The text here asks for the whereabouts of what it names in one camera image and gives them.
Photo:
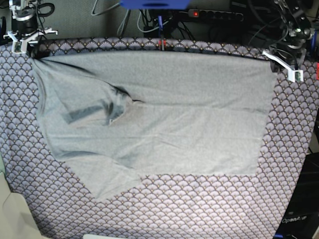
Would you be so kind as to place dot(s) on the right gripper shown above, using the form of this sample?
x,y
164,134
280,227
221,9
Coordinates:
x,y
26,22

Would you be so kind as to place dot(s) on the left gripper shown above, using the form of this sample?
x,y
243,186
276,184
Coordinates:
x,y
292,55

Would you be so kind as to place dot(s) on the light grey T-shirt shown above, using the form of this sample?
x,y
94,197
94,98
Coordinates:
x,y
115,117

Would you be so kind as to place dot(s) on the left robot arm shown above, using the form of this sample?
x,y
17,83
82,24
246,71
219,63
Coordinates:
x,y
288,29

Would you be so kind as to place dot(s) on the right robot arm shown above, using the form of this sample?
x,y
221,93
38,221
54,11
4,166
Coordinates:
x,y
43,9

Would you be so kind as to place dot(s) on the black power strip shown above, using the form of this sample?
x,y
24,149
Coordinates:
x,y
215,15

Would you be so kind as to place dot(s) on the red table clamp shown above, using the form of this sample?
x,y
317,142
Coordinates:
x,y
162,44

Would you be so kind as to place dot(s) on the patterned blue fan tablecloth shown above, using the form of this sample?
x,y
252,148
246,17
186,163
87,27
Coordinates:
x,y
164,206

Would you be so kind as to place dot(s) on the black OpenArm box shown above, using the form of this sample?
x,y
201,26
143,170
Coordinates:
x,y
299,199

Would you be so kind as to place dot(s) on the beige chair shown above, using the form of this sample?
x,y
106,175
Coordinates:
x,y
16,220

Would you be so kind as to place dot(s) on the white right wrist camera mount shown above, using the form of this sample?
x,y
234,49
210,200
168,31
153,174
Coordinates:
x,y
20,42

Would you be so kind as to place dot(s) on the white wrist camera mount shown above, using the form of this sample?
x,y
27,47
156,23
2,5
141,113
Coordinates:
x,y
293,75
20,42

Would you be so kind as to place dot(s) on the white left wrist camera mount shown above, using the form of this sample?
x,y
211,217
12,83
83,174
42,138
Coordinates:
x,y
293,75

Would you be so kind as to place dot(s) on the blue post right edge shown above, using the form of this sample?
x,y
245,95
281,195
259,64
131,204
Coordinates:
x,y
313,44

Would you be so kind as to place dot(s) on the blue camera mount bracket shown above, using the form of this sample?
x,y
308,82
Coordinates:
x,y
155,4

